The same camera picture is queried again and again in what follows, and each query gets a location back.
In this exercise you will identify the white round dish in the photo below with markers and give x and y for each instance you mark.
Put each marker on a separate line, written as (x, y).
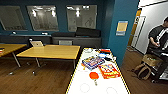
(88, 50)

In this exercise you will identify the black sofa section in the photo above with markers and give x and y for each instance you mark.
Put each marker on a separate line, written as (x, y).
(88, 32)

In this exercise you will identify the grey rectangular cushion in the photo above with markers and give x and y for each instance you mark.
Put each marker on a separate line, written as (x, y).
(65, 42)

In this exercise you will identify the small blue white item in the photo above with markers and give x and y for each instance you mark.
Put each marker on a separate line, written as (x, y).
(102, 55)

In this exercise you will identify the small red black box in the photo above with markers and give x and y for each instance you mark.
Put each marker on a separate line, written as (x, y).
(105, 51)

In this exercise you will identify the small black item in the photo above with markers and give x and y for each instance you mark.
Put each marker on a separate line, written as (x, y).
(109, 59)

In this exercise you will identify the interior glass window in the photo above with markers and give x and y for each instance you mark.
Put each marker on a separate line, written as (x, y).
(42, 17)
(11, 18)
(81, 16)

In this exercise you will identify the red board game box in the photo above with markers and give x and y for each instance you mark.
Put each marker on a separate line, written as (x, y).
(109, 70)

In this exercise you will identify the long wooden table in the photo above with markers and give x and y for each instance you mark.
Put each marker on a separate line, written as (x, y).
(10, 48)
(50, 51)

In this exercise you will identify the yellow air hockey table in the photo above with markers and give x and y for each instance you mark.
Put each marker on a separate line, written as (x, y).
(100, 83)

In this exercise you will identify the small white ledge device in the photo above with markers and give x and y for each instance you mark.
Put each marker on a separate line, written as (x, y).
(44, 33)
(14, 32)

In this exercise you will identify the wooden door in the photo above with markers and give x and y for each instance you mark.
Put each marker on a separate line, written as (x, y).
(135, 28)

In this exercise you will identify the brown backpack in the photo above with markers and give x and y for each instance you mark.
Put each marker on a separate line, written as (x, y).
(143, 71)

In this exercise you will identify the tan cardboard box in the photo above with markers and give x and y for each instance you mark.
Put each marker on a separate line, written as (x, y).
(151, 60)

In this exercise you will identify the person in dark shirt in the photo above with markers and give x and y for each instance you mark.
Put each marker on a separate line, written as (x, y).
(159, 36)

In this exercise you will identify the small dark orange item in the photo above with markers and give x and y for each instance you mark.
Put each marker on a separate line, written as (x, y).
(1, 50)

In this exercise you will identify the yellow framed wall poster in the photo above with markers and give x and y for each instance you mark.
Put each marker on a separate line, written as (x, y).
(122, 28)

